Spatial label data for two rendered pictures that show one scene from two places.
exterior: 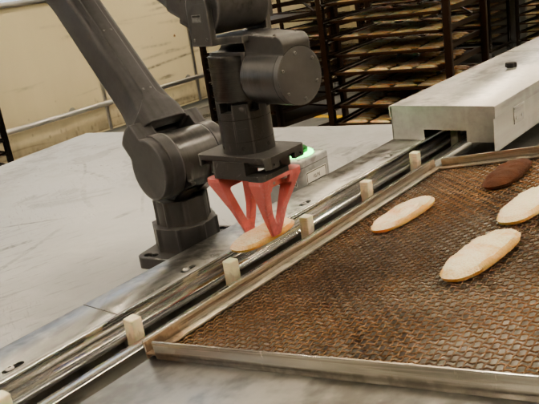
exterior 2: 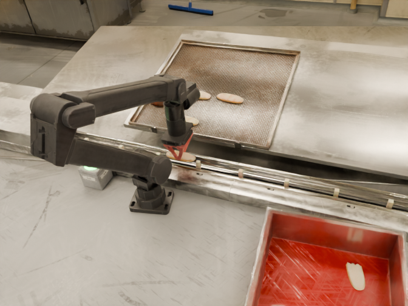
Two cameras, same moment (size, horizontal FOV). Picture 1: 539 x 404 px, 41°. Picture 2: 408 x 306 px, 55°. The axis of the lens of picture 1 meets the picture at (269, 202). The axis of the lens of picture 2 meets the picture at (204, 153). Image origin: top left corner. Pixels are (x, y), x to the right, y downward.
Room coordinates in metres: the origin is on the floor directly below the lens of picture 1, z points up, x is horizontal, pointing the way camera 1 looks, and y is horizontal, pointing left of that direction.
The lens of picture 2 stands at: (0.96, 0.93, 1.68)
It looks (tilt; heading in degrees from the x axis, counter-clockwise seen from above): 40 degrees down; 253
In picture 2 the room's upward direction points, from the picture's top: 5 degrees counter-clockwise
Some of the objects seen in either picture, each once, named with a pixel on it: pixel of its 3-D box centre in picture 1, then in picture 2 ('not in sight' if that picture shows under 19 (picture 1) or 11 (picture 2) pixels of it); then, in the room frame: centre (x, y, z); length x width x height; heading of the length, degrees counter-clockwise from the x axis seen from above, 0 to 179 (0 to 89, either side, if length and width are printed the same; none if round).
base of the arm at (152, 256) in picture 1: (185, 223); (150, 193); (0.89, 0.11, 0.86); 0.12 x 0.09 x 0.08; 150
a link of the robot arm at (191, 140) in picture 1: (187, 167); (149, 169); (0.88, 0.10, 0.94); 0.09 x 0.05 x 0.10; 38
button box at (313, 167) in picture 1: (301, 188); (97, 176); (1.02, -0.05, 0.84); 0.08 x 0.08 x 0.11; 49
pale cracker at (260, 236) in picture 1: (263, 232); (180, 155); (0.76, 0.01, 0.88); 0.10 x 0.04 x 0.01; 139
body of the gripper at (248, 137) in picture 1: (246, 131); (176, 125); (0.76, 0.01, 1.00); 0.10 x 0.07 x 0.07; 48
